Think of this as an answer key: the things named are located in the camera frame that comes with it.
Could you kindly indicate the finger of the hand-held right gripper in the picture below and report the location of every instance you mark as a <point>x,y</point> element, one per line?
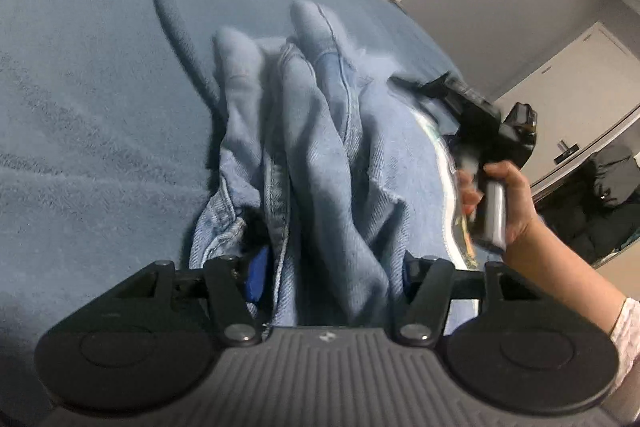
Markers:
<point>425,89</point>

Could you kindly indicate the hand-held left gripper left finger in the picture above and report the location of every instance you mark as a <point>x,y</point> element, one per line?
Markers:
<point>257,278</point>

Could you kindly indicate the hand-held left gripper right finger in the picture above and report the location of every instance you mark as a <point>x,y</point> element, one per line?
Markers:
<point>425,292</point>

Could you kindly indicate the light blue denim jeans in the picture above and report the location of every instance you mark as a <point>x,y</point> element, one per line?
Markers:
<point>320,167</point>

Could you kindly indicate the person's right forearm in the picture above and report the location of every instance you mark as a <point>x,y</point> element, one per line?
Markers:
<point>565,277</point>

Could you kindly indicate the black clothes pile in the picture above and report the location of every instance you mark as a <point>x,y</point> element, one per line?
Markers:
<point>595,207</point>

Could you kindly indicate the person's right hand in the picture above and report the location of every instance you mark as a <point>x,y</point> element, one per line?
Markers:
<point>522,207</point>

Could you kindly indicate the white printed cloth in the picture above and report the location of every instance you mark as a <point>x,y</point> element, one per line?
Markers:
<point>452,207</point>

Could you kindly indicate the white door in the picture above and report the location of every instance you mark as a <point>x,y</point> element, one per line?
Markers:
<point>575,107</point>

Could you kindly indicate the blue fleece blanket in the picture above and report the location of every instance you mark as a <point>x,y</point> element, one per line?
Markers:
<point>100,107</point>

